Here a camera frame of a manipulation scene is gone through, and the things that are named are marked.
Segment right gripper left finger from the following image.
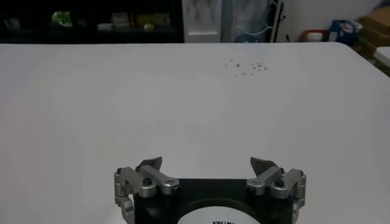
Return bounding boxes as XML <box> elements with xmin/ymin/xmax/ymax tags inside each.
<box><xmin>114</xmin><ymin>156</ymin><xmax>181</xmax><ymax>224</ymax></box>

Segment open brown cardboard box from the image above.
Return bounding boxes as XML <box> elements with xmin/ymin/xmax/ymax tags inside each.
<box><xmin>301</xmin><ymin>29</ymin><xmax>330</xmax><ymax>43</ymax></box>

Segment white water dispenser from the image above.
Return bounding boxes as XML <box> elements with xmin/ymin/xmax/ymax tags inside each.
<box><xmin>182</xmin><ymin>0</ymin><xmax>224</xmax><ymax>44</ymax></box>

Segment blue water cooler bottle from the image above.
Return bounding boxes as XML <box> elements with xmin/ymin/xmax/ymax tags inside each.
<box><xmin>234</xmin><ymin>32</ymin><xmax>260</xmax><ymax>44</ymax></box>

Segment blue and white bag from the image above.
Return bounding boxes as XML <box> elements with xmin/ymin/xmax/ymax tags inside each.
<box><xmin>328</xmin><ymin>19</ymin><xmax>364</xmax><ymax>47</ymax></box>

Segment stack of flat cardboard boxes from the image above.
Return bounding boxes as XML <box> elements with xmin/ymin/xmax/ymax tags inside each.
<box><xmin>353</xmin><ymin>5</ymin><xmax>390</xmax><ymax>59</ymax></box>

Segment white side desk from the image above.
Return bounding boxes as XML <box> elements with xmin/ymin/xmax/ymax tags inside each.
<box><xmin>373</xmin><ymin>46</ymin><xmax>390</xmax><ymax>69</ymax></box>

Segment yellow-green medicine box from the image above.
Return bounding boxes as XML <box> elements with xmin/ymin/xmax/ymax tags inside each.
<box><xmin>136</xmin><ymin>14</ymin><xmax>155</xmax><ymax>27</ymax></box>

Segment black shelving unit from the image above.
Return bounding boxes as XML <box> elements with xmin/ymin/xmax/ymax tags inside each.
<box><xmin>0</xmin><ymin>0</ymin><xmax>185</xmax><ymax>44</ymax></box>

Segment white wire bottle rack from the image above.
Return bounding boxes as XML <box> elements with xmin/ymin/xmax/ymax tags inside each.
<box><xmin>222</xmin><ymin>0</ymin><xmax>286</xmax><ymax>44</ymax></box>

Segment scattered dark crumbs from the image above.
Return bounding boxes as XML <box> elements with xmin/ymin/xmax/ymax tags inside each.
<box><xmin>222</xmin><ymin>59</ymin><xmax>269</xmax><ymax>78</ymax></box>

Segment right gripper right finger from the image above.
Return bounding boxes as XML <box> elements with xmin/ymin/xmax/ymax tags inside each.
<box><xmin>246</xmin><ymin>156</ymin><xmax>307</xmax><ymax>224</ymax></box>

